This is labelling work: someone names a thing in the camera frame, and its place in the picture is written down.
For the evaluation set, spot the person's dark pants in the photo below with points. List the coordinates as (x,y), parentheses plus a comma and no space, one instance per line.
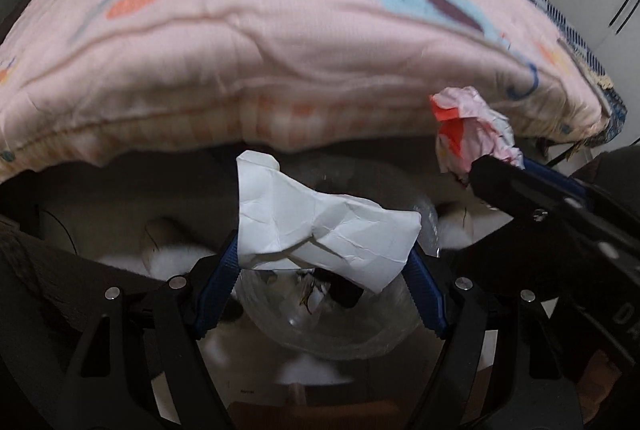
(615,169)

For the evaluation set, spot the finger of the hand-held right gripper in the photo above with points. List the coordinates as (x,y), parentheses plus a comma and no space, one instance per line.
(555,177)
(515,190)

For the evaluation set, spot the white paper sheet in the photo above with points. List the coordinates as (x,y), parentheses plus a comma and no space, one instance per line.
(280,210)

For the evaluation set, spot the clear plastic bowl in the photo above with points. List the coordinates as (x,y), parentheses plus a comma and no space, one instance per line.
(340,335)

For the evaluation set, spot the white fluffy slipper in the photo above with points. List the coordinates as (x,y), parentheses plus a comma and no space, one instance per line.
(175,255)

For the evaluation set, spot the pink printed blanket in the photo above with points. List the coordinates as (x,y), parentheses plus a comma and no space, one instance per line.
(275,24)

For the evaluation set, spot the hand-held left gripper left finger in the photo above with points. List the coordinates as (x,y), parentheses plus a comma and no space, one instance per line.
(220,280)

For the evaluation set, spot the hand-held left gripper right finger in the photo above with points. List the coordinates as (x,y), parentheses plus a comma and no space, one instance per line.
(425,295)

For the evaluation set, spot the pink red wrapper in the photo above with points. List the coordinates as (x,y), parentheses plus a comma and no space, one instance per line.
(470,124)

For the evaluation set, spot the blue white checked blanket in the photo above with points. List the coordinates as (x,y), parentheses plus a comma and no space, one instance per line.
(565,27)

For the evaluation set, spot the orange checked bed sheet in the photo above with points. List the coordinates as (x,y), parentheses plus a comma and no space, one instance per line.
(310,119)

